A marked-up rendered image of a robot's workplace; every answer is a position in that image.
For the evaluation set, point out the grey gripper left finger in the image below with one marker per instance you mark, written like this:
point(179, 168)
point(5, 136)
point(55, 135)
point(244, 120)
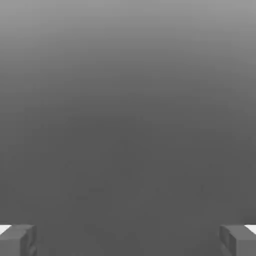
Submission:
point(16, 240)

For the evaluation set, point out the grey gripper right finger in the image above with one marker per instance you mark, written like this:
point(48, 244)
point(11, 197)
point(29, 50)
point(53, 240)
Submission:
point(240, 240)

